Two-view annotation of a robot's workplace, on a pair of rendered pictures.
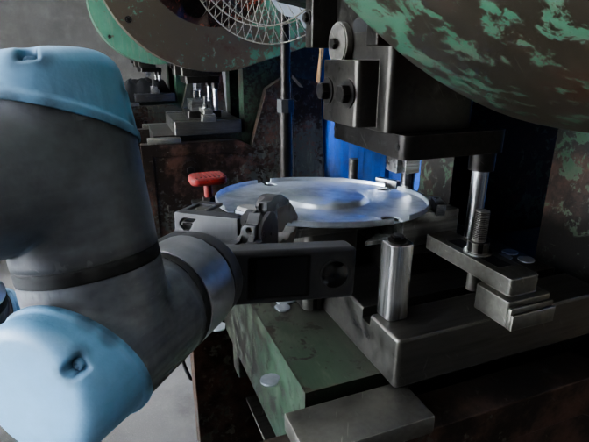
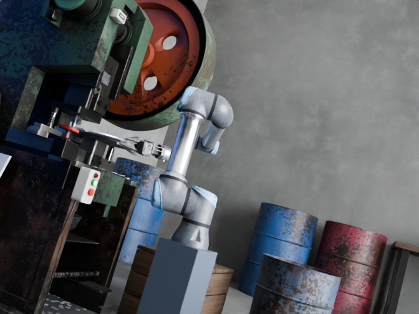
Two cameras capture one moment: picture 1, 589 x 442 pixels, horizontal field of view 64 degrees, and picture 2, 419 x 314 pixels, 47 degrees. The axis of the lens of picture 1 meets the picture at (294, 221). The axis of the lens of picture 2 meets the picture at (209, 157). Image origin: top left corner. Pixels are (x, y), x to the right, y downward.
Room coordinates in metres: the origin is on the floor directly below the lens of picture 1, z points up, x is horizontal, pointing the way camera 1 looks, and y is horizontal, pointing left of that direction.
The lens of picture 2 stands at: (1.91, 1.82, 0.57)
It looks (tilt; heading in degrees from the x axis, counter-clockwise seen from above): 7 degrees up; 222
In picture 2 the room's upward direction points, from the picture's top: 17 degrees clockwise
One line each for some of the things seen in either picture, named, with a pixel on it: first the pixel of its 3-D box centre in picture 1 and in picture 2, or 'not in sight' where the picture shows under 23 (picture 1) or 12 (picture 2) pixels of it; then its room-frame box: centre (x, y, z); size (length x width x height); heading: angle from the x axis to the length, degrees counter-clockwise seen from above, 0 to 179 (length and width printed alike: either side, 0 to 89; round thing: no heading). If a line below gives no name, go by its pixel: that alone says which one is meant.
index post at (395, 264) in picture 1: (394, 275); (110, 151); (0.47, -0.11, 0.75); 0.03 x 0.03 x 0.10; 21
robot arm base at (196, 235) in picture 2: not in sight; (192, 233); (0.44, 0.54, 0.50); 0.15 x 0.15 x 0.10
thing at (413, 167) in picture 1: (400, 158); (77, 119); (0.67, -0.15, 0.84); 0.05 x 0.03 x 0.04; 21
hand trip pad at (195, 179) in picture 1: (208, 193); (66, 135); (0.90, 0.17, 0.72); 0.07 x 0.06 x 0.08; 111
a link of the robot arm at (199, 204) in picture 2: not in sight; (199, 204); (0.45, 0.53, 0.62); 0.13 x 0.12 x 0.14; 138
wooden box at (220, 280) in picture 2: not in sight; (178, 290); (0.00, 0.17, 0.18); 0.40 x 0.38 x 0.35; 108
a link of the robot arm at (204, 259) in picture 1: (179, 295); (163, 153); (0.30, 0.08, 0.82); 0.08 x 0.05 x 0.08; 73
